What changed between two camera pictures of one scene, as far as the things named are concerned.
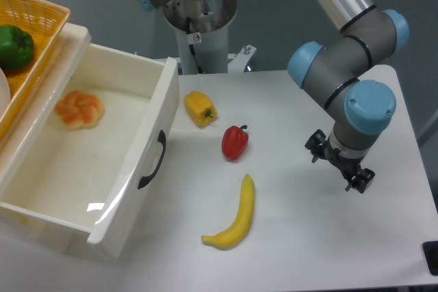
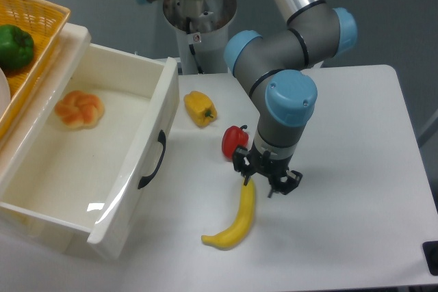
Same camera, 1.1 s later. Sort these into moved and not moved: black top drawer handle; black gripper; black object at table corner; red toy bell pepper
Moved: black gripper
Not moved: black object at table corner; red toy bell pepper; black top drawer handle
